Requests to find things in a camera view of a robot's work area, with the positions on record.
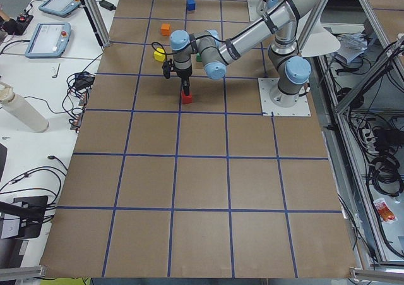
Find teach pendant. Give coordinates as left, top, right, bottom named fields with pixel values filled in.
left=39, top=0, right=81, bottom=18
left=25, top=22, right=71, bottom=59

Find red wooden block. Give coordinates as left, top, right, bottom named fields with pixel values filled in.
left=181, top=90, right=193, bottom=105

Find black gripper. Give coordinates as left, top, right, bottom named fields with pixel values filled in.
left=175, top=66, right=193, bottom=96

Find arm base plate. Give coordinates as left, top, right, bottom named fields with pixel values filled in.
left=247, top=0, right=288, bottom=24
left=258, top=78, right=311, bottom=117

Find blue wooden block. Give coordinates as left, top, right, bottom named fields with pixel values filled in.
left=186, top=0, right=196, bottom=11

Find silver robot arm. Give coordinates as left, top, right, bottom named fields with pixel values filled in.
left=162, top=0, right=319, bottom=95

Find far teach pendant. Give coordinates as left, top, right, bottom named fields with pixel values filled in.
left=39, top=0, right=81, bottom=18

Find aluminium frame post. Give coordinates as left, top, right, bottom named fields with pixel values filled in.
left=80, top=0, right=111, bottom=48

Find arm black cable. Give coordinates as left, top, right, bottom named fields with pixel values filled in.
left=151, top=28, right=222, bottom=65

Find black power adapter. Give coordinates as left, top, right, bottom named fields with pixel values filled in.
left=99, top=0, right=116, bottom=11

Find orange wooden block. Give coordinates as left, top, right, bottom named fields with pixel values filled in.
left=160, top=23, right=171, bottom=36

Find allen key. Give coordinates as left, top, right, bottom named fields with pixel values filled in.
left=52, top=64, right=61, bottom=78

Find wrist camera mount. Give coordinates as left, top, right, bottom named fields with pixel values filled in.
left=162, top=59, right=174, bottom=79

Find near teach pendant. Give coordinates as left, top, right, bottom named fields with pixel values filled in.
left=25, top=22, right=71, bottom=59

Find white chair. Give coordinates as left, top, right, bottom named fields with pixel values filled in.
left=297, top=0, right=340, bottom=58

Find red snack packet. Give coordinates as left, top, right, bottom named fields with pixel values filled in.
left=373, top=198, right=396, bottom=224

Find yellow wooden block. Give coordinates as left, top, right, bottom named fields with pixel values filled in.
left=153, top=47, right=166, bottom=62

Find white bottle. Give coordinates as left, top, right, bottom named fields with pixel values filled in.
left=1, top=82, right=49, bottom=133

